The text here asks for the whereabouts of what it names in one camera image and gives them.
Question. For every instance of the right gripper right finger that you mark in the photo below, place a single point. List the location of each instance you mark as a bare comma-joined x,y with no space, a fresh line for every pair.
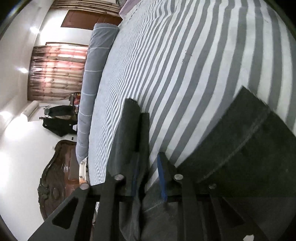
203,214

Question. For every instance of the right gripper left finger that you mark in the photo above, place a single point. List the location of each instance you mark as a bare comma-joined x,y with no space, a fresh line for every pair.
89,213

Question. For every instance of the dark grey denim pants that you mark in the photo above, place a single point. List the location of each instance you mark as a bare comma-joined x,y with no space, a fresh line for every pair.
249,157

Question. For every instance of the dark carved wooden headboard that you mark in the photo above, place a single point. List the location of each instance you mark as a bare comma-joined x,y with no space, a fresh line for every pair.
61,177

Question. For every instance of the dark clothes on rack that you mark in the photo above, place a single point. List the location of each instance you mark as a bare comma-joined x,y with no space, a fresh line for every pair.
63,119

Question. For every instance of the white air conditioner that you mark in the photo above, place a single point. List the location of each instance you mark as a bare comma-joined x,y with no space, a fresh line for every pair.
30,110

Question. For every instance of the pink patterned curtain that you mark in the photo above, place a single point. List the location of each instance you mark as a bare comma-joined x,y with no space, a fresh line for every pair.
56,71

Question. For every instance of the grey white striped bed sheet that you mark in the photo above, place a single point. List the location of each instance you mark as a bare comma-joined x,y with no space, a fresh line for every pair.
184,62

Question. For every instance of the grey rolled duvet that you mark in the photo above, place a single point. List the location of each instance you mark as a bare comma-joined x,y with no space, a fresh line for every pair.
102,38

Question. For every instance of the brown wooden door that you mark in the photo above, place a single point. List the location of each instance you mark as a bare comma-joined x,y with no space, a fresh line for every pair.
86,20

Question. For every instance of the brown side curtain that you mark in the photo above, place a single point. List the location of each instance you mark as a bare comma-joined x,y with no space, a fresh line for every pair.
98,7

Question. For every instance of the lilac sheet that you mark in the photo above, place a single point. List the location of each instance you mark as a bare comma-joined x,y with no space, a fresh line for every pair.
126,7

